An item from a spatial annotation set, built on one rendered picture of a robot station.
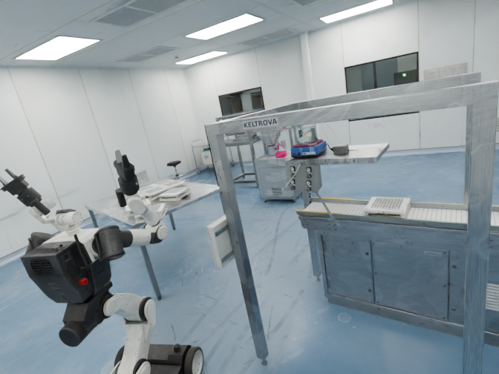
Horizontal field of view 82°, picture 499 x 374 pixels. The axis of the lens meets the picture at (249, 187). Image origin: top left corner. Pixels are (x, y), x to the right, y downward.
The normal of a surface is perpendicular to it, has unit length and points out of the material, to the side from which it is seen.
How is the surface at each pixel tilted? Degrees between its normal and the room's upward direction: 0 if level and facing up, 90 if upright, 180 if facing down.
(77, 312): 45
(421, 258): 90
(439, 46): 90
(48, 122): 90
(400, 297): 90
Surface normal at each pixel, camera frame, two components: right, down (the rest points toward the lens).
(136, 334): -0.27, -0.48
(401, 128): -0.46, 0.33
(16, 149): 0.87, -0.02
